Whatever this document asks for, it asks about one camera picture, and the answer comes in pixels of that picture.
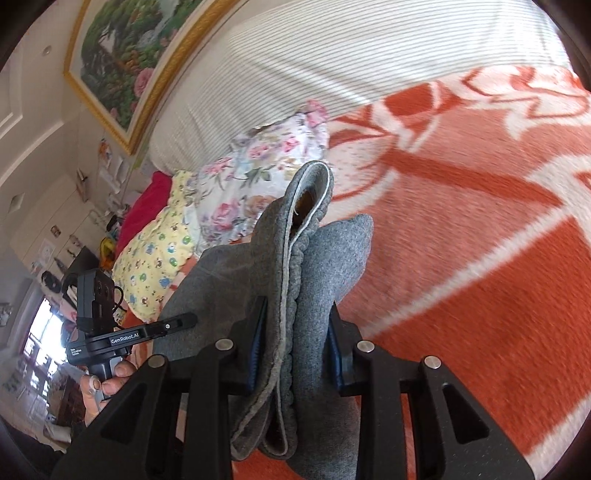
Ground yellow cartoon print pillow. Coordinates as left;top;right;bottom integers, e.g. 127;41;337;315
112;170;194;323

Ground grey fleece pants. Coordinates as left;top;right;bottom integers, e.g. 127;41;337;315
153;161;374;479

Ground white striped headboard cushion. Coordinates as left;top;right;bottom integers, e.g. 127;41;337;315
148;1;569;172

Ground red cloth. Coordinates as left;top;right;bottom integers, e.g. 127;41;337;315
115;171;172;257

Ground floral patterned pillow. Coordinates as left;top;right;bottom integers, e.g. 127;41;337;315
184;101;329;256

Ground orange white floral blanket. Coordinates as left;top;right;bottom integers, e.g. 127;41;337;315
327;66;590;478

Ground gold framed landscape painting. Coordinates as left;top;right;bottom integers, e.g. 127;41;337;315
64;0;238;155

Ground wooden framed window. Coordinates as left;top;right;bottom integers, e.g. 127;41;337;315
23;299;66;376

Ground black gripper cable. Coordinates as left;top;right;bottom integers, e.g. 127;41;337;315
62;271;126;315

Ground person's left hand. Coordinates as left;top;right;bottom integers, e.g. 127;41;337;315
79;361;136;426

